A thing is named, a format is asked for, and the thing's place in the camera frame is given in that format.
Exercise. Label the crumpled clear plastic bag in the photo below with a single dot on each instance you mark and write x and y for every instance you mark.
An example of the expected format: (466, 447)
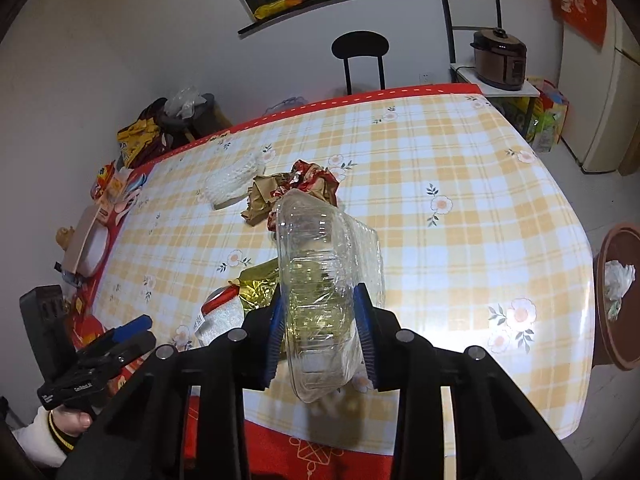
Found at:
(185, 100)

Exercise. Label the brown crumpled paper wrapper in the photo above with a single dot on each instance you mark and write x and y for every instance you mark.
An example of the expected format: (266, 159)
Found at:
(262, 195)

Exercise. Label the yellow snack packet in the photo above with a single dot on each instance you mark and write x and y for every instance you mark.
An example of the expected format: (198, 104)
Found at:
(277, 6)

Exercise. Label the pink and blue packets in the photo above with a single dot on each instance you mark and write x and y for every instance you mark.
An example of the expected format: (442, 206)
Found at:
(117, 185)

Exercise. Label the clear bag with green print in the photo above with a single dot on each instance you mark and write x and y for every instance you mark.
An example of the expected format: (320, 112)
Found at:
(617, 275)

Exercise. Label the yellow plaid table cover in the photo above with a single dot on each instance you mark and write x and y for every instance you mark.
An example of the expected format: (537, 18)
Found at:
(450, 260)

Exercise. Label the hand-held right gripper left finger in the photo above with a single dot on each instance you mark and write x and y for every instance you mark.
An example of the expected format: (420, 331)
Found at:
(275, 340)

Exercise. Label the brown pressure cooker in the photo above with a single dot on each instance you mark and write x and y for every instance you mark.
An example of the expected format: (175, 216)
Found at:
(500, 60)

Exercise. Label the gold foil wrapper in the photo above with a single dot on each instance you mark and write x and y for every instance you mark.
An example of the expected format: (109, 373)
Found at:
(255, 285)

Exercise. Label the person's left hand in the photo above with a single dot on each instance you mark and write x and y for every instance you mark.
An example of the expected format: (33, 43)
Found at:
(70, 420)

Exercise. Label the dark stool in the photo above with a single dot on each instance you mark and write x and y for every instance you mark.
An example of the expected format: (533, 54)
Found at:
(205, 120)

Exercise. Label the white fridge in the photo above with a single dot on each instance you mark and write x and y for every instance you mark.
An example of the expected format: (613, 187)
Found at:
(610, 110)

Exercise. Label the red printed cloth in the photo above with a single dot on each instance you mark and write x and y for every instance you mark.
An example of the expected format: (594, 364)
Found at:
(575, 5)

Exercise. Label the white wall outlet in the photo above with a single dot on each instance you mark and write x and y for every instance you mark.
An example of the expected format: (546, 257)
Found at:
(425, 78)

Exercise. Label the red shiny crumpled wrapper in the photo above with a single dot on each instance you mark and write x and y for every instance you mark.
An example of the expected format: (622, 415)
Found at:
(315, 177)

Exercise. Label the white packet with red label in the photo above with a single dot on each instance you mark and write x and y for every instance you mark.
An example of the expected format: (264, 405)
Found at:
(220, 315)

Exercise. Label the black rack with white shelf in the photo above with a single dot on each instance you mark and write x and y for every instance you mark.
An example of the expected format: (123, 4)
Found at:
(500, 85)

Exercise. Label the colourful shopping bags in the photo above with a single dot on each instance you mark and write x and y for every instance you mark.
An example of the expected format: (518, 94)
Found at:
(547, 115)

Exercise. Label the clear plastic clamshell container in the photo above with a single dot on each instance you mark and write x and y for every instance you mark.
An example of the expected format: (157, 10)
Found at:
(320, 270)

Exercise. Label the yellow and brown snack bags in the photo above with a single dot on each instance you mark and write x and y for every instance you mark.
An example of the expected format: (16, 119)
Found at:
(140, 140)

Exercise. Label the black round-back chair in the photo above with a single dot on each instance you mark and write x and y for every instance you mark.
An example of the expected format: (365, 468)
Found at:
(359, 45)

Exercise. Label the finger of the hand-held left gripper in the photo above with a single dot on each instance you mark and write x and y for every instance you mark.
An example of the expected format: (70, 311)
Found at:
(132, 325)
(125, 350)

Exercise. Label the person's left forearm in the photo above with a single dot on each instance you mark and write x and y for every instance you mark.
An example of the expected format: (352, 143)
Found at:
(40, 435)

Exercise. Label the beige box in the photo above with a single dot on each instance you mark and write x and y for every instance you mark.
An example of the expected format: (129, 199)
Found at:
(85, 240)

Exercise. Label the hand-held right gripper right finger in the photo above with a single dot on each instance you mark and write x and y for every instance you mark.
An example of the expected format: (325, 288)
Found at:
(365, 340)

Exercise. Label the brown round bin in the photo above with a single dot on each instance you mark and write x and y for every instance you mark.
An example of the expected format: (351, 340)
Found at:
(607, 345)

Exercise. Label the black window sill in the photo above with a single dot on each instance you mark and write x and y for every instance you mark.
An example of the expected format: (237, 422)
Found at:
(380, 2)

